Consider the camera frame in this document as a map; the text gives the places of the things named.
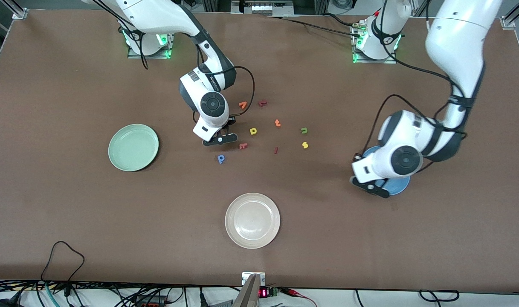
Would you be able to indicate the maroon hooked foam letter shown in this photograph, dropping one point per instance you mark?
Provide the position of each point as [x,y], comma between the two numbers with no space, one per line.
[262,102]

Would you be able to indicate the aluminium corner bracket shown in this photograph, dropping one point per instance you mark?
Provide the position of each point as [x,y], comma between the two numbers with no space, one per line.
[19,15]
[507,21]

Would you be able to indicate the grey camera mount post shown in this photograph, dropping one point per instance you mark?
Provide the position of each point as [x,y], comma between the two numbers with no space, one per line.
[248,294]

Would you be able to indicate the pale green plate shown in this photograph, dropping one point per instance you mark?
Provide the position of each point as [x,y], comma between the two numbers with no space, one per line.
[133,147]

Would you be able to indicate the beige plate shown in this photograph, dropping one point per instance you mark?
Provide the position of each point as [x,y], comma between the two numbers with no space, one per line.
[252,220]

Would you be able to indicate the black power plug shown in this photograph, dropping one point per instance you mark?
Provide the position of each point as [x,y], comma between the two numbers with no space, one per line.
[5,302]

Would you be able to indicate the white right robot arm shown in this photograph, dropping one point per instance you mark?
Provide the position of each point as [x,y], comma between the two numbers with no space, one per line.
[157,17]

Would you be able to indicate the orange foam letter v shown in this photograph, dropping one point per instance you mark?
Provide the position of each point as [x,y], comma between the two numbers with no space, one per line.
[242,105]

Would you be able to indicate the silver camera mount plate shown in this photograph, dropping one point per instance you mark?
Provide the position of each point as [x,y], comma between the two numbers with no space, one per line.
[246,277]

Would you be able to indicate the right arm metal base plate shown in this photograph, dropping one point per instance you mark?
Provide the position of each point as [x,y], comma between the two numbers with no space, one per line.
[157,56]

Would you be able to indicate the blue plate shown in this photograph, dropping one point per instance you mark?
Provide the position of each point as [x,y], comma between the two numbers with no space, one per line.
[400,186]

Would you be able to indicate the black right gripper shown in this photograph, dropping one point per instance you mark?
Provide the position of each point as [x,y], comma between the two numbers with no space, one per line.
[231,123]

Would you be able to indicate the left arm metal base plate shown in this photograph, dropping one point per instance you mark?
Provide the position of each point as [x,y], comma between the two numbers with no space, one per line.
[391,61]

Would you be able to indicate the red LED display module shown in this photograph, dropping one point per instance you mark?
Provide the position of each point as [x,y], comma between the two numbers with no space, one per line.
[263,293]

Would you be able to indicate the grey equipment box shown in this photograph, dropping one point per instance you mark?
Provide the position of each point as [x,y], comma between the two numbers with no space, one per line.
[261,7]

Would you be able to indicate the blue foam letter p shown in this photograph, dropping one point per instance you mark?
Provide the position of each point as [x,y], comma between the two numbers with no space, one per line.
[221,158]

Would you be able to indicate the yellow foam letter d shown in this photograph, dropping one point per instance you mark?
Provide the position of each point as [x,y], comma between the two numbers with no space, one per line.
[253,131]

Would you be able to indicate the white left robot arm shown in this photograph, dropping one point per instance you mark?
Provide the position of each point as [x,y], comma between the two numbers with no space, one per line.
[455,38]

